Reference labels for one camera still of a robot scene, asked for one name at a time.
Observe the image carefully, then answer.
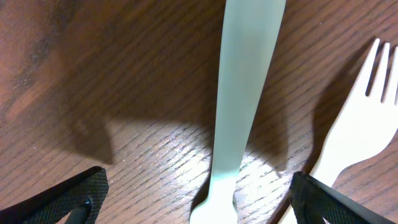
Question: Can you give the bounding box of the white fork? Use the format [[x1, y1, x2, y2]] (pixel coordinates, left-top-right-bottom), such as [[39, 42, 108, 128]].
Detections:
[[277, 37, 398, 224]]

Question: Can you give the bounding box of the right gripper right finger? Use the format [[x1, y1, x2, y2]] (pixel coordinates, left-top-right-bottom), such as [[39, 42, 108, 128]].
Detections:
[[289, 171, 394, 224]]

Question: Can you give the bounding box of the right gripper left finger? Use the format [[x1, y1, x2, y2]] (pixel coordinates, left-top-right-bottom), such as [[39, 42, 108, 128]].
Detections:
[[1, 166, 109, 224]]

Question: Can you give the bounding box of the pale blue plastic fork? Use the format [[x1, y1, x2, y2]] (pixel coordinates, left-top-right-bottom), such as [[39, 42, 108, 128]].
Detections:
[[189, 0, 286, 224]]

